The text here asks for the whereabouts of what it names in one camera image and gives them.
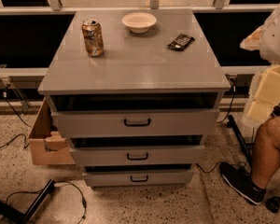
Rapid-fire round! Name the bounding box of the grey bottom drawer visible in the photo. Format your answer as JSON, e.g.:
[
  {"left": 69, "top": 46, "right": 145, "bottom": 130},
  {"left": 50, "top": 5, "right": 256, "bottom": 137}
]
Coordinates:
[{"left": 82, "top": 169, "right": 193, "bottom": 187}]

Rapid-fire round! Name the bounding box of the black metal stand leg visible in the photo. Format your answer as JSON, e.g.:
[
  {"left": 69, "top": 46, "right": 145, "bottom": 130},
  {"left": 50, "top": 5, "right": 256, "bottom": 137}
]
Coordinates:
[{"left": 0, "top": 179, "right": 55, "bottom": 224}]

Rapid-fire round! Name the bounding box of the black wall cable left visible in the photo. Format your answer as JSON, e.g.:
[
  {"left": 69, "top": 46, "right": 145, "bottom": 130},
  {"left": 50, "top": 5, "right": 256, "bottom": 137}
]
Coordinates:
[{"left": 0, "top": 83, "right": 32, "bottom": 150}]

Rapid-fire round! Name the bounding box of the grey top drawer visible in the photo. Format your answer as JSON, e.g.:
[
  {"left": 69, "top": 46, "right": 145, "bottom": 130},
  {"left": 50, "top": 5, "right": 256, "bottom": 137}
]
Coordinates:
[{"left": 52, "top": 109, "right": 219, "bottom": 138}]

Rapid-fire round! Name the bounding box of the gold soda can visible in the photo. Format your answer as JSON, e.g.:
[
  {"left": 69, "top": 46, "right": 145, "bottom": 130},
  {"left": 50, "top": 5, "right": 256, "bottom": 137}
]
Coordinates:
[{"left": 81, "top": 19, "right": 104, "bottom": 57}]

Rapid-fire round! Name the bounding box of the grey drawer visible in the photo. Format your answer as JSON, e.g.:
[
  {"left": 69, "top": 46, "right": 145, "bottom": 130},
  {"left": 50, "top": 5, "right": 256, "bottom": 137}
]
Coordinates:
[
  {"left": 52, "top": 109, "right": 219, "bottom": 138},
  {"left": 82, "top": 169, "right": 193, "bottom": 187},
  {"left": 70, "top": 146, "right": 204, "bottom": 166}
]

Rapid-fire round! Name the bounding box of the person's bare leg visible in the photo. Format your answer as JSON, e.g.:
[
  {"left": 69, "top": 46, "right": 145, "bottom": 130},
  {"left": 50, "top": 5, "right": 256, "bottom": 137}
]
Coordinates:
[{"left": 251, "top": 116, "right": 280, "bottom": 189}]

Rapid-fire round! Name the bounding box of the black cable right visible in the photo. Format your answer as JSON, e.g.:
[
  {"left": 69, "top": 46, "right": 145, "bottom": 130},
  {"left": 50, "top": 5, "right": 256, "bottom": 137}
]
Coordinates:
[{"left": 195, "top": 83, "right": 237, "bottom": 175}]

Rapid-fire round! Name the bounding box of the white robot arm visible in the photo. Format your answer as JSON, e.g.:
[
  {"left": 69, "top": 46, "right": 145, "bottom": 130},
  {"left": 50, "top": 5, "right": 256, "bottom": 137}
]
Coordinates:
[{"left": 240, "top": 4, "right": 280, "bottom": 127}]

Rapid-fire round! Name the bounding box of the black sneaker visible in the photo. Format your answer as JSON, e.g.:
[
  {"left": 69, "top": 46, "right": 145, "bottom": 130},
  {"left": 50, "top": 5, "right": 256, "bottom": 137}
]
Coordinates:
[{"left": 219, "top": 162, "right": 266, "bottom": 205}]

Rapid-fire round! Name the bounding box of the white paper bowl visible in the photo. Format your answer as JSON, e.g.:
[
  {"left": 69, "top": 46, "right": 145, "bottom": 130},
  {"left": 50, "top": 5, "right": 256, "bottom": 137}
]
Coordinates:
[{"left": 121, "top": 12, "right": 157, "bottom": 34}]

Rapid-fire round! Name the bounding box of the black floor cable left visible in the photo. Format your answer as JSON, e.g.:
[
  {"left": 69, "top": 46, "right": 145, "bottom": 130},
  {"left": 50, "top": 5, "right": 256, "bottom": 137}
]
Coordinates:
[{"left": 5, "top": 180, "right": 88, "bottom": 224}]

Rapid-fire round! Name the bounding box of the grey drawer cabinet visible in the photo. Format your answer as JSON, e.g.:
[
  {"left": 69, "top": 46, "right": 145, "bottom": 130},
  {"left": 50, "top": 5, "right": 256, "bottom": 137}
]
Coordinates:
[{"left": 37, "top": 8, "right": 231, "bottom": 189}]

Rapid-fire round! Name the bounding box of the brown cardboard box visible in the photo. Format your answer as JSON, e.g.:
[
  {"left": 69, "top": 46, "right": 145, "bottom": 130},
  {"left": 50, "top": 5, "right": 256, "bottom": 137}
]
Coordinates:
[{"left": 29, "top": 100, "right": 74, "bottom": 165}]

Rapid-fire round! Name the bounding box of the black tripod leg right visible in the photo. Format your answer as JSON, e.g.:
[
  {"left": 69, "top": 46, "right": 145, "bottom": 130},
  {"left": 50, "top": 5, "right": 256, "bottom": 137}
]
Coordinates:
[{"left": 227, "top": 115, "right": 252, "bottom": 165}]

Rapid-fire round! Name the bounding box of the black snack wrapper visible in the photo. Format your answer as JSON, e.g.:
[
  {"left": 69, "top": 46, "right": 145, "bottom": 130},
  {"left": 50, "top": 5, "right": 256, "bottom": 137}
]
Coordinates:
[{"left": 167, "top": 34, "right": 195, "bottom": 51}]

